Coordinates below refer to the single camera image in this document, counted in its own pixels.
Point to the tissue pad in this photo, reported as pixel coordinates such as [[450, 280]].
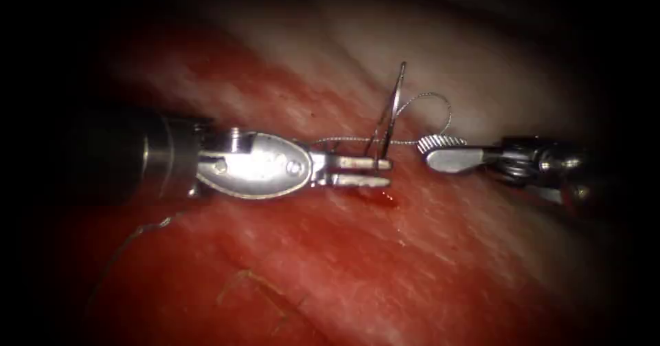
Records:
[[330, 263]]

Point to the curved steel needle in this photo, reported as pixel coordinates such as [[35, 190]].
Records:
[[394, 103]]

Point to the blue thread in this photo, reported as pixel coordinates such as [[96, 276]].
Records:
[[356, 141]]

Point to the right arm needle driver jaw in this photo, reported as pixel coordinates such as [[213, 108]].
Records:
[[456, 159], [443, 141]]

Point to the dark left arm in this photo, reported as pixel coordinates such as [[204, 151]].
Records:
[[129, 155]]

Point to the right arm needle driver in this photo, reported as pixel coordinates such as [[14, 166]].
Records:
[[536, 163]]

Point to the left arm needle driver jaw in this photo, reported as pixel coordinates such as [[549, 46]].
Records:
[[361, 163], [361, 181]]

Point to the left arm needle driver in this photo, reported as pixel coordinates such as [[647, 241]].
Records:
[[258, 165]]

